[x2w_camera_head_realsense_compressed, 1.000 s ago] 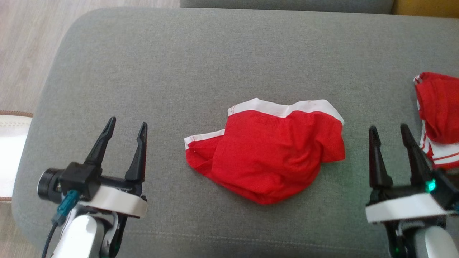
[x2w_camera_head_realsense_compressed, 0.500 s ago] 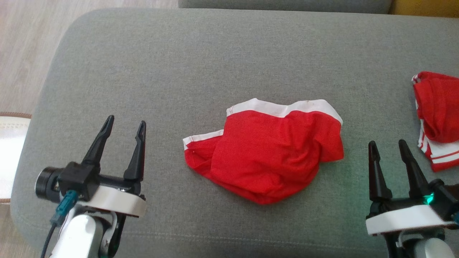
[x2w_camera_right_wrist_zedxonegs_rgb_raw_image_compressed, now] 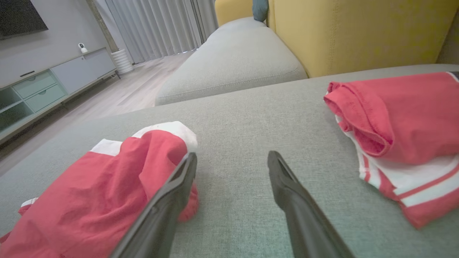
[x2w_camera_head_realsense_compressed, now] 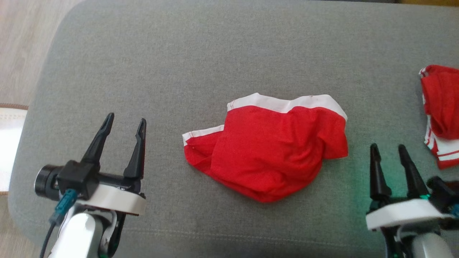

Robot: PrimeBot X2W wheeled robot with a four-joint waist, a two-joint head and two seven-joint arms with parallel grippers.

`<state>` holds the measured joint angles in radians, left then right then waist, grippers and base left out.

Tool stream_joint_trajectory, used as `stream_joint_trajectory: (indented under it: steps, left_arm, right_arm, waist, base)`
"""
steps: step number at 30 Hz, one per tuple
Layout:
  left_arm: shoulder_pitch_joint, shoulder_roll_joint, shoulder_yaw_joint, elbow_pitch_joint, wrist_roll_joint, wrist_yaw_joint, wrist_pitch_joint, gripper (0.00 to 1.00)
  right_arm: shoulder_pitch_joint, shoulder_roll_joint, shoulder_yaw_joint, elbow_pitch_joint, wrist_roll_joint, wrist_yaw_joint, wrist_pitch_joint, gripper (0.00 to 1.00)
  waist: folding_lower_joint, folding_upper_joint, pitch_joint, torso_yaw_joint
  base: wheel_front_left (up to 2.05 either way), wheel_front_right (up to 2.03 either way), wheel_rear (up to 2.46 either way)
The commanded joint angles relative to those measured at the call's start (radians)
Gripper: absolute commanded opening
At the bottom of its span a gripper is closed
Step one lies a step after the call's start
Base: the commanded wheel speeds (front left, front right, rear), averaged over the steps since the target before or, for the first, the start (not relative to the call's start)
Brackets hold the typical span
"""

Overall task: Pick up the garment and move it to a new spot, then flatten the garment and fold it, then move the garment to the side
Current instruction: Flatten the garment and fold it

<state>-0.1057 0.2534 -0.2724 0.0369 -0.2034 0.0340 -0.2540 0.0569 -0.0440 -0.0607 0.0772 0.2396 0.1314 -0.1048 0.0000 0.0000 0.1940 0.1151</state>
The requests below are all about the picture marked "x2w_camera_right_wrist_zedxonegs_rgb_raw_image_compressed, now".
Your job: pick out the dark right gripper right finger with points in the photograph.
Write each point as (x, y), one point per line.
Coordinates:
(308, 229)

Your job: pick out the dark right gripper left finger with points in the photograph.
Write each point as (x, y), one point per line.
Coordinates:
(154, 229)

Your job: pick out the red shorts white side stripe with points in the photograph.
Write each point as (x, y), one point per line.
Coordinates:
(89, 200)

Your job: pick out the red white sleeved t-shirt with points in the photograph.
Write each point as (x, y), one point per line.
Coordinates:
(412, 118)

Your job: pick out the large grey sofa chaise cushion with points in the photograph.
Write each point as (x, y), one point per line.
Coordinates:
(251, 125)

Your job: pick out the white ribbed cylinder appliance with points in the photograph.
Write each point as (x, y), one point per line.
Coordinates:
(122, 61)

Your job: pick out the grey tv cabinet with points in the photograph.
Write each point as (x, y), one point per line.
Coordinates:
(53, 82)

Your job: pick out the grey sofa seat cushion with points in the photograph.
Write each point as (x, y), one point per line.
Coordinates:
(236, 61)

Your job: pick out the wide yellow sofa backrest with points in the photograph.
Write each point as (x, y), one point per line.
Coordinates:
(358, 32)

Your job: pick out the grey pleated curtains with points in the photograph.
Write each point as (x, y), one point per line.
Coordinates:
(157, 25)

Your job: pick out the teal throw pillow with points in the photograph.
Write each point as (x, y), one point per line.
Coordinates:
(260, 9)

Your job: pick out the narrow yellow sofa backrest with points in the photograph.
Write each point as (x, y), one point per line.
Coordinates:
(233, 9)

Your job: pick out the white security camera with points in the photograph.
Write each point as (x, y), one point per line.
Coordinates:
(83, 48)

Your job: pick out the black wall television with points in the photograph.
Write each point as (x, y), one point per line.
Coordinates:
(19, 14)

